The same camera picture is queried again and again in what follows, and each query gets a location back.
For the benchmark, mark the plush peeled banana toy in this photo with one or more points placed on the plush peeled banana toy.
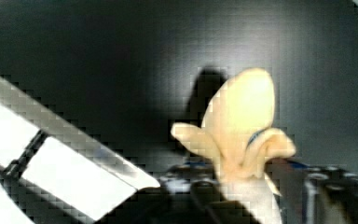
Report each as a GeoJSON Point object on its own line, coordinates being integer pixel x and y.
{"type": "Point", "coordinates": [237, 136]}

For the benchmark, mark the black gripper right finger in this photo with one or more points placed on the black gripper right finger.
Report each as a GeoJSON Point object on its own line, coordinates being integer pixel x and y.
{"type": "Point", "coordinates": [312, 194]}

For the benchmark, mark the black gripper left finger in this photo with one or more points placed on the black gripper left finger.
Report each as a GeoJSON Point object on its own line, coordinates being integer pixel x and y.
{"type": "Point", "coordinates": [179, 178]}

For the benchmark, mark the black toaster oven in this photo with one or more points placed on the black toaster oven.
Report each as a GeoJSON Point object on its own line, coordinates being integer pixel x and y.
{"type": "Point", "coordinates": [124, 71]}

